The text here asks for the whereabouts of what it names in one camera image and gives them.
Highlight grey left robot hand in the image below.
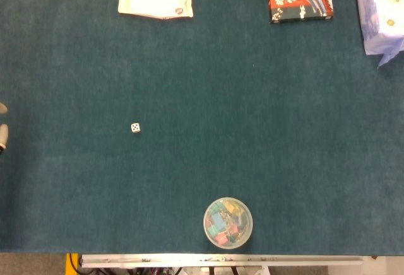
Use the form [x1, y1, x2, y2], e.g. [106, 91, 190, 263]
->
[0, 102, 9, 153]

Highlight teal felt table mat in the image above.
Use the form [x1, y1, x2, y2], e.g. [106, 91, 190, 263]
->
[0, 0, 404, 256]

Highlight clear tub of binder clips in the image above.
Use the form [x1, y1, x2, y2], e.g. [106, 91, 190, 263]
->
[203, 196, 254, 250]

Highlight black red patterned box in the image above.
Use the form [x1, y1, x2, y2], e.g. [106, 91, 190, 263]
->
[268, 0, 335, 24]

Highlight white plastic tissue pack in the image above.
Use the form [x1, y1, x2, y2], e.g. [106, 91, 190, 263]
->
[355, 0, 404, 69]

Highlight yellow frame post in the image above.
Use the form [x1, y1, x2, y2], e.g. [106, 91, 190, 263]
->
[65, 253, 80, 275]

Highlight silver aluminium frame rail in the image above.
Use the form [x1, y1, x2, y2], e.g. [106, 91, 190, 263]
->
[78, 254, 373, 269]

